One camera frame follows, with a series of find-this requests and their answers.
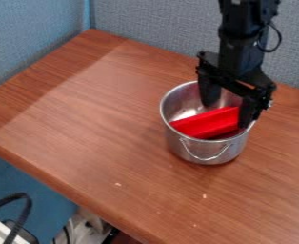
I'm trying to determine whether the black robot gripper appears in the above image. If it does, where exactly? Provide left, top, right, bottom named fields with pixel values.
left=197, top=31, right=276, bottom=129

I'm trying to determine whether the red plastic block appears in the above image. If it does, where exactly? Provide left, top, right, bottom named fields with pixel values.
left=169, top=107, right=240, bottom=139

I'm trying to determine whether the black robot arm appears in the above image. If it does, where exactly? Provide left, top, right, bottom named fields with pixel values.
left=196, top=0, right=281, bottom=128

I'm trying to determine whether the stainless steel metal pot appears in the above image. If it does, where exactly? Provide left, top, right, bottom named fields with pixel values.
left=160, top=81, right=255, bottom=165

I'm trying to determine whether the white device under table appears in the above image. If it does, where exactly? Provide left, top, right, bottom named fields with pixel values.
left=51, top=208, right=113, bottom=244

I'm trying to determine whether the black cable loop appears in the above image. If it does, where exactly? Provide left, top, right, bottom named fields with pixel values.
left=0, top=192, right=35, bottom=244

